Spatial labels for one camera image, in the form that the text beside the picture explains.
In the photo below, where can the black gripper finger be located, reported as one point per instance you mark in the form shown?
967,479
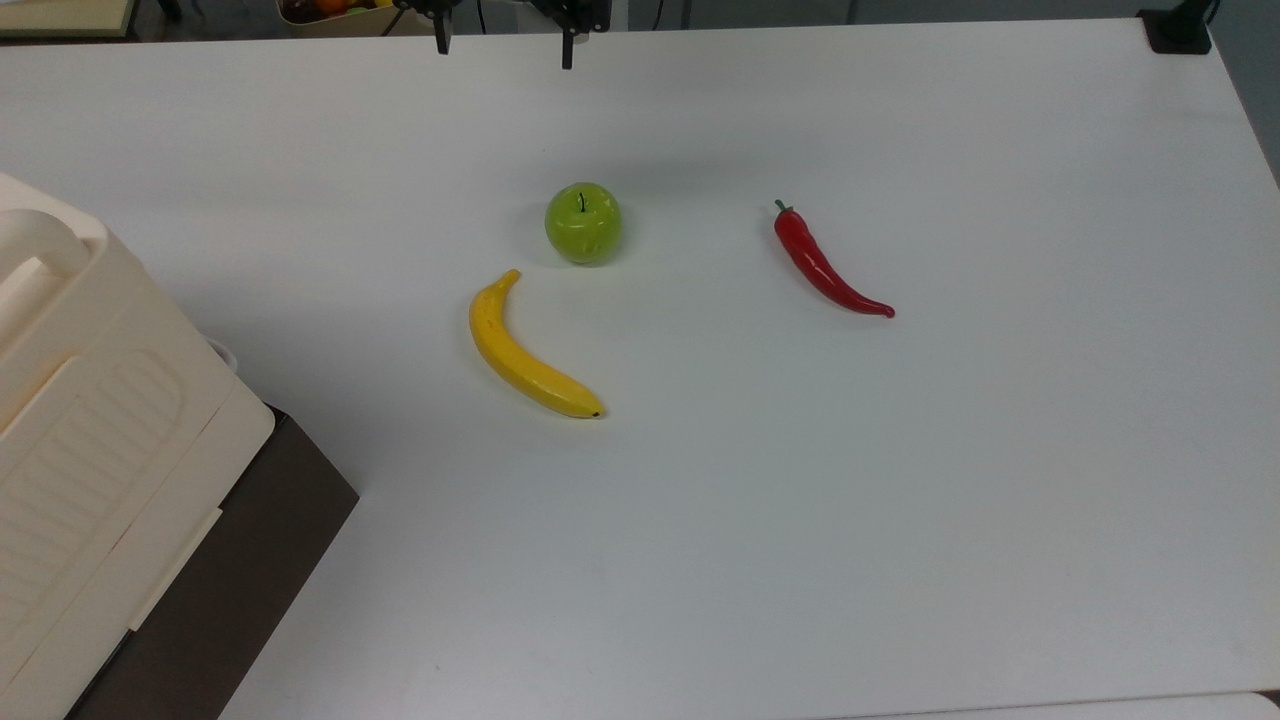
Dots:
568,45
442,30

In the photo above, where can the cream plastic cabinet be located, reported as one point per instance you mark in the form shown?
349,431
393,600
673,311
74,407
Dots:
90,400

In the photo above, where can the basket of fruit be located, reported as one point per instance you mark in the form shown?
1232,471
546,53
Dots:
330,12

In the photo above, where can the green apple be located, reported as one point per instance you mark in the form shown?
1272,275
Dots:
583,224

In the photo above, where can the yellow banana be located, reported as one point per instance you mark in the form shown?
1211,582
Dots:
510,355

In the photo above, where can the red chili pepper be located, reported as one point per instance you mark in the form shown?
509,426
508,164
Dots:
815,265

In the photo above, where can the light wooden side table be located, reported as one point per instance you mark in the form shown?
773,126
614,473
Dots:
60,15

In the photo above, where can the dark brown base box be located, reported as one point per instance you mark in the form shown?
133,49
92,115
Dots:
240,540

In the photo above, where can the black clamp mount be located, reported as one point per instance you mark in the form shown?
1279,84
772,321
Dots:
1178,30

